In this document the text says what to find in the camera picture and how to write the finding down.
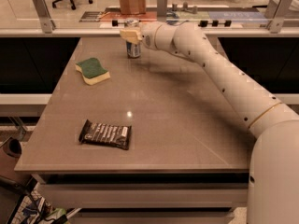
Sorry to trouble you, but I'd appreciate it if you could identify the upper grey drawer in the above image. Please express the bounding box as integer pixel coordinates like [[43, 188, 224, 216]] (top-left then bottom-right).
[[37, 184, 248, 208]]

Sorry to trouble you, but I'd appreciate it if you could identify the left metal glass post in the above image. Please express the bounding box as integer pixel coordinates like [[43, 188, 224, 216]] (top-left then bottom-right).
[[32, 0, 55, 34]]

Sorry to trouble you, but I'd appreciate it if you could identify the right metal glass post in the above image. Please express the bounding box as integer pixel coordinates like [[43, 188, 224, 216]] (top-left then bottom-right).
[[267, 0, 292, 34]]

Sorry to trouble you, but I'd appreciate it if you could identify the silver blue redbull can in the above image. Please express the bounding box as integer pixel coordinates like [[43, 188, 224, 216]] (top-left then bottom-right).
[[124, 18, 141, 59]]

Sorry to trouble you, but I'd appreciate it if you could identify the brown cardboard box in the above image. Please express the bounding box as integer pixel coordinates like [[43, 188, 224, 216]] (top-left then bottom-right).
[[119, 0, 146, 15]]

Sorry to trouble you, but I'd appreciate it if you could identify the metal glass post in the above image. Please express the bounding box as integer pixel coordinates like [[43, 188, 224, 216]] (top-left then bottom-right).
[[156, 0, 168, 21], [32, 0, 55, 34], [267, 0, 292, 34]]

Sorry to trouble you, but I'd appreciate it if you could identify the brown bin at left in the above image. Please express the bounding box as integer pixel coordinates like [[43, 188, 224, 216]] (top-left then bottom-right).
[[0, 137, 31, 185]]

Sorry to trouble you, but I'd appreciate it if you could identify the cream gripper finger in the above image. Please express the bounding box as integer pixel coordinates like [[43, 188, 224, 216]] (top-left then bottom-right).
[[120, 28, 142, 44]]

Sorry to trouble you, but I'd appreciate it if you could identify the middle metal glass post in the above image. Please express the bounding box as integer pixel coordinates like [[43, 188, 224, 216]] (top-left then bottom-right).
[[156, 0, 168, 21]]

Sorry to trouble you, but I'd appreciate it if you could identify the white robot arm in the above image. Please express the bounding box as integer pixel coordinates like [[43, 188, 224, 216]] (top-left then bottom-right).
[[120, 21, 299, 224]]

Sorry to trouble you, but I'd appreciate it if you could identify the green yellow sponge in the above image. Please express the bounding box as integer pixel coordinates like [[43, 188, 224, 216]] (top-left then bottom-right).
[[75, 58, 110, 86]]

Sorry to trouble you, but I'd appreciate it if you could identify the black snack bar wrapper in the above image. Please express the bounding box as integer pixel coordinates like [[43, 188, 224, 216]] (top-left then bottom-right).
[[78, 119, 131, 150]]

